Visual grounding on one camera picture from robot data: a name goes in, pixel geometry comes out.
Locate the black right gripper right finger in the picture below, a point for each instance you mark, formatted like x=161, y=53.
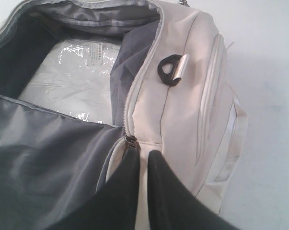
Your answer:
x=171, y=205

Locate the cream fabric duffel bag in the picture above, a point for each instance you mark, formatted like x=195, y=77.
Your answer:
x=168, y=93

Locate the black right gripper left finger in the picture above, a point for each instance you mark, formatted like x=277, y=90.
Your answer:
x=114, y=207

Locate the clear plastic wrapped package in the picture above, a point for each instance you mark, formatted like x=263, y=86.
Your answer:
x=74, y=79

